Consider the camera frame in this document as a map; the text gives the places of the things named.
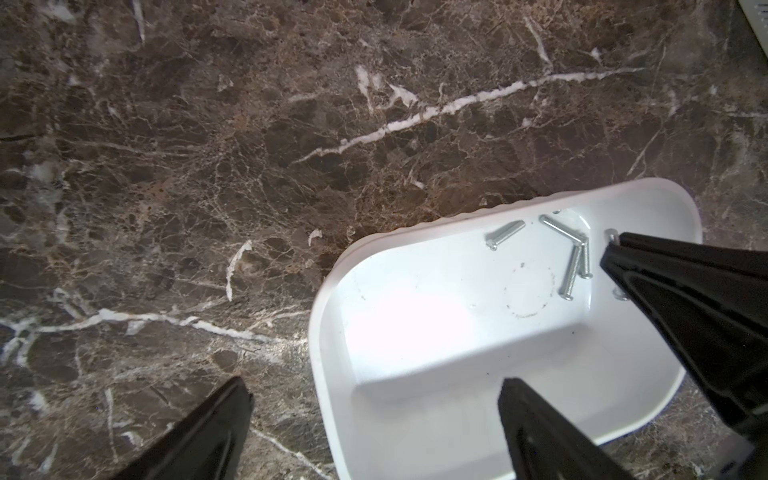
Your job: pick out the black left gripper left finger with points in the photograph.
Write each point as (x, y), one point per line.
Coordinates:
(207, 444)

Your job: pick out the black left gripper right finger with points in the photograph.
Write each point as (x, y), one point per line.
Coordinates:
(542, 444)

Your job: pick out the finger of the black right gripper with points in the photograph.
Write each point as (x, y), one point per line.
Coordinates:
(747, 262)
(714, 321)

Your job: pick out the white plastic storage tray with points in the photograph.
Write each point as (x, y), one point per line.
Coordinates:
(413, 332)

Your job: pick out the pile of silver screws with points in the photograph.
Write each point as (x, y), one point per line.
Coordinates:
(578, 265)

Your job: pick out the silver screw lying apart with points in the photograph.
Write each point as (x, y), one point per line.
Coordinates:
(504, 233)

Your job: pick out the white file organizer rack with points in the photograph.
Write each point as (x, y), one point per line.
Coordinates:
(756, 12)

